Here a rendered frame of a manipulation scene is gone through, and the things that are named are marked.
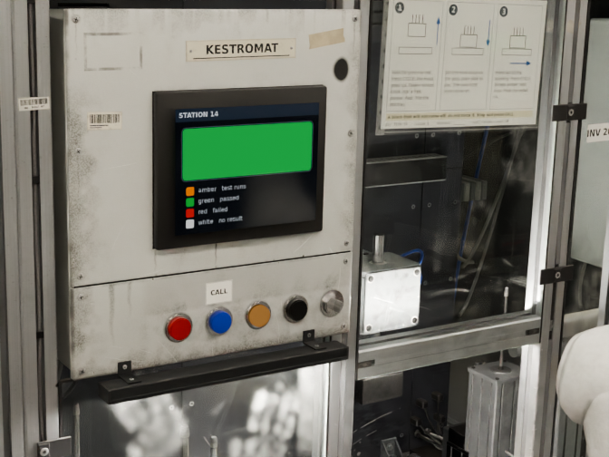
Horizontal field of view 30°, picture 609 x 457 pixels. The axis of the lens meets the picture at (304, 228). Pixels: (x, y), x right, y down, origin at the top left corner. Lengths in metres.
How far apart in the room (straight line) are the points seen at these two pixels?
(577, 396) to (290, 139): 0.49
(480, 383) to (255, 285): 0.73
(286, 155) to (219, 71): 0.14
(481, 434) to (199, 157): 0.96
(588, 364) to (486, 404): 0.82
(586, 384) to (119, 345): 0.58
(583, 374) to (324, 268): 0.42
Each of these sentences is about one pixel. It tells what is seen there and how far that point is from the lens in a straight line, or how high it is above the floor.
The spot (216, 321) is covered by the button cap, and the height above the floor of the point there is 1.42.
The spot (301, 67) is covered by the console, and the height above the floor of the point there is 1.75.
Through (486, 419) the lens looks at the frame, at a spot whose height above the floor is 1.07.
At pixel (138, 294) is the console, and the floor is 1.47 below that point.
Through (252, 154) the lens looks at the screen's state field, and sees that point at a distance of 1.47.
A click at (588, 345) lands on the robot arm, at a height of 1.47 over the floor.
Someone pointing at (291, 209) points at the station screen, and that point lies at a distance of 1.52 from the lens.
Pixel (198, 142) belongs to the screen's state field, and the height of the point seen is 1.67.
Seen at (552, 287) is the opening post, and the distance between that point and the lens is 1.91.
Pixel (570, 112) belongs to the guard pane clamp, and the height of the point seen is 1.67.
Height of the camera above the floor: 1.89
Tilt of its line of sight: 13 degrees down
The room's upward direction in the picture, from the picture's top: 2 degrees clockwise
